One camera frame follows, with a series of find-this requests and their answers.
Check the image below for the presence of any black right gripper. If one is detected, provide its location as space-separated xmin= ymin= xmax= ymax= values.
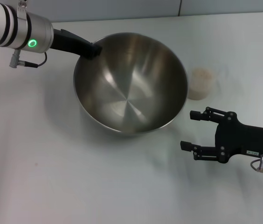
xmin=180 ymin=106 xmax=263 ymax=164

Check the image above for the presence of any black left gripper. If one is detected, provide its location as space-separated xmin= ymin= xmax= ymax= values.
xmin=49 ymin=28 xmax=103 ymax=61

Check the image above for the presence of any white rice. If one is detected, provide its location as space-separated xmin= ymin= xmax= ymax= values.
xmin=188 ymin=68 xmax=214 ymax=100

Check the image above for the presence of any clear plastic measuring cup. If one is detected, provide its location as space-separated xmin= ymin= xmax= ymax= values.
xmin=187 ymin=66 xmax=229 ymax=101

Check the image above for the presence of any stainless steel mixing bowl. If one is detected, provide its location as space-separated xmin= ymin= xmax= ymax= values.
xmin=73 ymin=32 xmax=189 ymax=137

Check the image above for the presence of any right gripper connector cable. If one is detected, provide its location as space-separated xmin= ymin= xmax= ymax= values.
xmin=250 ymin=154 xmax=263 ymax=174

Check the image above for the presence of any gripper connector cable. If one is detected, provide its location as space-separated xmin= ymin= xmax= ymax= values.
xmin=250 ymin=154 xmax=263 ymax=174
xmin=9 ymin=48 xmax=48 ymax=69

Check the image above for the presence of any left gripper connector cable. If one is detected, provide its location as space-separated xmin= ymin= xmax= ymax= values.
xmin=9 ymin=48 xmax=48 ymax=69

